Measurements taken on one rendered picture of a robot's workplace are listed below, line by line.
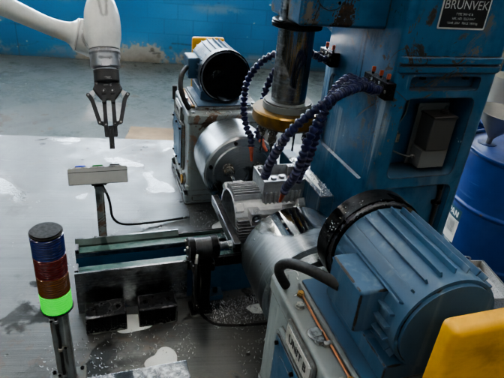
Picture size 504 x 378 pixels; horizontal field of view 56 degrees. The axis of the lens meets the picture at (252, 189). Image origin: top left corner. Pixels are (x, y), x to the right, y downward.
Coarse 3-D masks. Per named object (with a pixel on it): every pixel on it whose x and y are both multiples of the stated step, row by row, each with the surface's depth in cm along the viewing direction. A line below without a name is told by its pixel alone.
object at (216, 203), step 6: (216, 198) 140; (216, 204) 137; (222, 204) 137; (216, 210) 137; (222, 210) 134; (222, 216) 131; (222, 222) 131; (228, 222) 129; (228, 228) 126; (234, 228) 128; (228, 234) 125; (234, 234) 124; (228, 240) 123; (234, 240) 122; (234, 246) 121; (240, 246) 121; (234, 252) 122
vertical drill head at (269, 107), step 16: (288, 0) 108; (288, 32) 111; (304, 32) 110; (288, 48) 112; (304, 48) 112; (288, 64) 114; (304, 64) 115; (288, 80) 116; (304, 80) 117; (272, 96) 121; (288, 96) 118; (304, 96) 120; (256, 112) 120; (272, 112) 119; (288, 112) 117; (304, 112) 119; (272, 128) 118; (304, 128) 118; (272, 144) 122
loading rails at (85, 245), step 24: (96, 240) 134; (120, 240) 135; (144, 240) 138; (168, 240) 138; (96, 264) 133; (120, 264) 127; (144, 264) 128; (168, 264) 127; (216, 264) 133; (240, 264) 135; (96, 288) 124; (120, 288) 126; (144, 288) 128; (168, 288) 131; (216, 288) 135; (240, 288) 140
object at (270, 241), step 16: (288, 208) 112; (304, 208) 112; (272, 224) 109; (288, 224) 107; (304, 224) 106; (320, 224) 107; (256, 240) 109; (272, 240) 105; (288, 240) 103; (304, 240) 101; (256, 256) 107; (272, 256) 102; (288, 256) 99; (304, 256) 99; (256, 272) 105; (272, 272) 100; (256, 288) 105
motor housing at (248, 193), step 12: (228, 192) 138; (240, 192) 129; (252, 192) 130; (228, 204) 142; (252, 204) 129; (264, 204) 130; (276, 204) 131; (228, 216) 142; (240, 216) 127; (264, 216) 128; (240, 228) 126; (252, 228) 128; (240, 240) 129
